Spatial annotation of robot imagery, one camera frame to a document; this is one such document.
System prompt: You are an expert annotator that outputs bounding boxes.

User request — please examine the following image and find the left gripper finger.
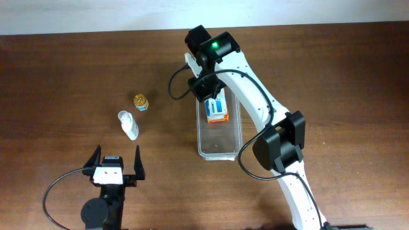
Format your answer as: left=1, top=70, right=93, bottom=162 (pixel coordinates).
left=134, top=145, right=146, bottom=180
left=84, top=145, right=102, bottom=168

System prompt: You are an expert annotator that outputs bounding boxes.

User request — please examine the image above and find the white Panadol box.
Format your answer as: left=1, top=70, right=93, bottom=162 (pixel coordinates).
left=204, top=96, right=228, bottom=118

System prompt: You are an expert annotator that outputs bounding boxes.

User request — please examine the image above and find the orange medicine box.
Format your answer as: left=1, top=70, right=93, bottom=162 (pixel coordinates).
left=206, top=111, right=229, bottom=123

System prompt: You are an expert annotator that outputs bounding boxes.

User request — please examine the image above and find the small gold-lid jar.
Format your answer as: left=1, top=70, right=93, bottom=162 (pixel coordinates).
left=133, top=94, right=149, bottom=111

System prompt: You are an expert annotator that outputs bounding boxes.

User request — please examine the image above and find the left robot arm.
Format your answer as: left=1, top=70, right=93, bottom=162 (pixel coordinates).
left=81, top=146, right=145, bottom=230

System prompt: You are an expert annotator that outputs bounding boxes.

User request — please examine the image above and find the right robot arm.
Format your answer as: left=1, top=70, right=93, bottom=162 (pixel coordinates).
left=185, top=26, right=329, bottom=229

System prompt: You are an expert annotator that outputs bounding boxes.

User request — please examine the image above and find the clear plastic container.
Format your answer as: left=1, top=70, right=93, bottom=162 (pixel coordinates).
left=196, top=87, right=243, bottom=161

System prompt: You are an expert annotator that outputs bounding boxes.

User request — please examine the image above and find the white spray bottle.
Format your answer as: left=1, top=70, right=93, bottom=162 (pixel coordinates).
left=118, top=111, right=139, bottom=141

